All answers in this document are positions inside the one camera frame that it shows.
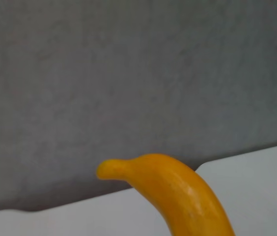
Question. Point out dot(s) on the yellow banana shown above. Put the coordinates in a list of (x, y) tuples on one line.
[(177, 194)]

